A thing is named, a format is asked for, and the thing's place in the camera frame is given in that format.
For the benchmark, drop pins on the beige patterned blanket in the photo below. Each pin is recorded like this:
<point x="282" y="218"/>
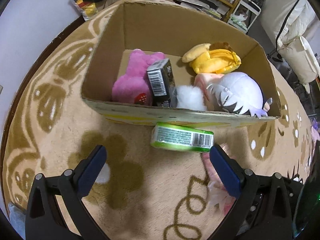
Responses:
<point x="150" y="180"/>

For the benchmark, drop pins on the white metal cart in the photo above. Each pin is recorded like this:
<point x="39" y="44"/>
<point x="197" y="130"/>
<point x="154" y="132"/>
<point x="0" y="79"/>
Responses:
<point x="246" y="12"/>

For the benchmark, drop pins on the pink roll cake plush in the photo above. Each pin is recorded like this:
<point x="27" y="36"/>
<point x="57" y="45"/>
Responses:
<point x="203" y="82"/>

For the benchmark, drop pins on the cream padded folding chair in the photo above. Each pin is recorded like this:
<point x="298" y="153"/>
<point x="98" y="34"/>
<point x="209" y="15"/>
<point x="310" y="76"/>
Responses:
<point x="295" y="35"/>

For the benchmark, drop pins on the person's pink clothing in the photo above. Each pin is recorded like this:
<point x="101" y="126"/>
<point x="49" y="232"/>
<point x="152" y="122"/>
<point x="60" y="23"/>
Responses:
<point x="315" y="130"/>

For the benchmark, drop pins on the green tissue pack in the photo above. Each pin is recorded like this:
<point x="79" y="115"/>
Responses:
<point x="180" y="137"/>

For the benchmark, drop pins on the clear bag of toys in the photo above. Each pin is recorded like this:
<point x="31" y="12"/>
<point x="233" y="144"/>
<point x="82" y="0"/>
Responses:
<point x="82" y="3"/>

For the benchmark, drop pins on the white fluffy pompom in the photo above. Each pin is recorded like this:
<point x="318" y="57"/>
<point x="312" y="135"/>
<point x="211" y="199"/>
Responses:
<point x="190" y="96"/>

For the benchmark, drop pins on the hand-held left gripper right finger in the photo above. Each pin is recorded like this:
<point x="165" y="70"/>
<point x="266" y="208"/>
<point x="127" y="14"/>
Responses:
<point x="226" y="172"/>

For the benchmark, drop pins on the cardboard box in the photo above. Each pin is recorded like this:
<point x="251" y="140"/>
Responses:
<point x="140" y="30"/>

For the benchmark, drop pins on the black tissue pack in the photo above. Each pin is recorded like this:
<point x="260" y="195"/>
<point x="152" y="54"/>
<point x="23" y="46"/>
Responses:
<point x="160" y="82"/>

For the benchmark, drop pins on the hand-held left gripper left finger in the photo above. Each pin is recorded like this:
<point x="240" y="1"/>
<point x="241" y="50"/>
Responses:
<point x="91" y="171"/>

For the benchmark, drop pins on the pink plush bear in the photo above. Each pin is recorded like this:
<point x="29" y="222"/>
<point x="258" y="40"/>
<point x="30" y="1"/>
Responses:
<point x="132" y="80"/>

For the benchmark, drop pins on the white-haired plush doll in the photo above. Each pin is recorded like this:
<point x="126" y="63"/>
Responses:
<point x="237" y="90"/>

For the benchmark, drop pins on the pile of papers and magazines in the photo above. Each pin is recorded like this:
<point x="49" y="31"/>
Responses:
<point x="200" y="3"/>

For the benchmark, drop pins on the grey cloth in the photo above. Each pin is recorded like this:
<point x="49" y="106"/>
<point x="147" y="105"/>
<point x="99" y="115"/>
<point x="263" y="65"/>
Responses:
<point x="16" y="220"/>

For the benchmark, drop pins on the yellow plush toy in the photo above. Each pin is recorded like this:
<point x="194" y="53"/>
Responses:
<point x="215" y="57"/>

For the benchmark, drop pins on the pink plastic-wrapped bundle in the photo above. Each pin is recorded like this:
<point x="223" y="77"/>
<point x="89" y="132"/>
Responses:
<point x="215" y="180"/>

